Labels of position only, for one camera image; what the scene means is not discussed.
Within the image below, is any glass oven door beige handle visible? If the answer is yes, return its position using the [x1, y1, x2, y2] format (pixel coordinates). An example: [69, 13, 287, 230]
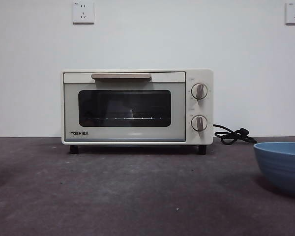
[63, 71, 186, 143]

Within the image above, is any blue ribbed bowl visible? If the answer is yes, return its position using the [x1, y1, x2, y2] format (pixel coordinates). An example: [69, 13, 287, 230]
[253, 142, 295, 199]

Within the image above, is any beige round oven knob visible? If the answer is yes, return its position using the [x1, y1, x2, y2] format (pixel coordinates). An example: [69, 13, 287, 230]
[191, 115, 208, 132]
[191, 83, 208, 100]

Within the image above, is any cream toaster oven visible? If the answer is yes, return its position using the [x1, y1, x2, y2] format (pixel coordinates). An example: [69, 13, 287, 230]
[61, 69, 214, 155]

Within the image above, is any black oven power cable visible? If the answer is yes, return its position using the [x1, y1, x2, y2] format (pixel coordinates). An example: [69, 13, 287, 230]
[212, 123, 258, 145]

